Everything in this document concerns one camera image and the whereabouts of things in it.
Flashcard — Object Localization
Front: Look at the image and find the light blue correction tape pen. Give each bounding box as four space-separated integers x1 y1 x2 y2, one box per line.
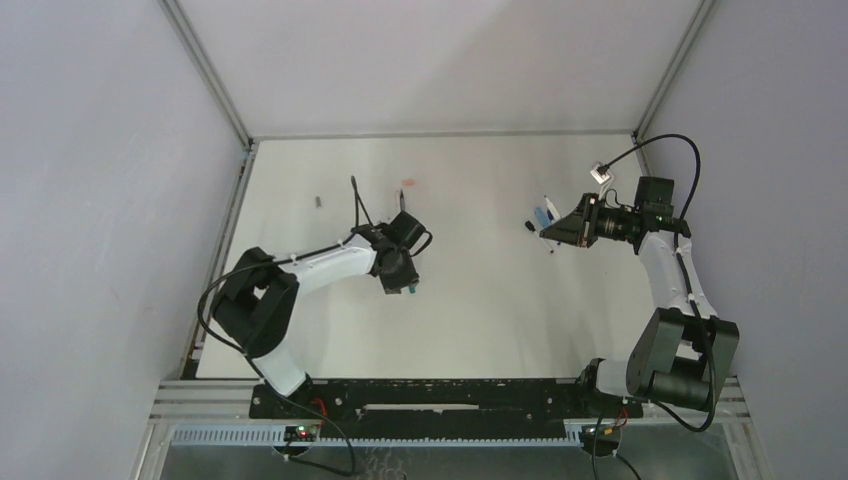
534 207 551 229

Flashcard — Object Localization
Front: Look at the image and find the white pen green end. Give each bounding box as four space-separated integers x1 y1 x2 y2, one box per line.
543 195 561 223

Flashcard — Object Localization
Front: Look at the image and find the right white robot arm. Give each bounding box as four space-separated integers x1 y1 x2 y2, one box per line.
540 176 739 412

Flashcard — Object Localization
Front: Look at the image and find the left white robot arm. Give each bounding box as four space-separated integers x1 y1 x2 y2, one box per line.
198 211 433 397

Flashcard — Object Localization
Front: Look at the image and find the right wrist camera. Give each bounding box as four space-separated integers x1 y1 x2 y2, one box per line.
590 162 615 200

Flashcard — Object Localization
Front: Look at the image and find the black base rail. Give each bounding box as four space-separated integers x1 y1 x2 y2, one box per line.
248 378 644 443

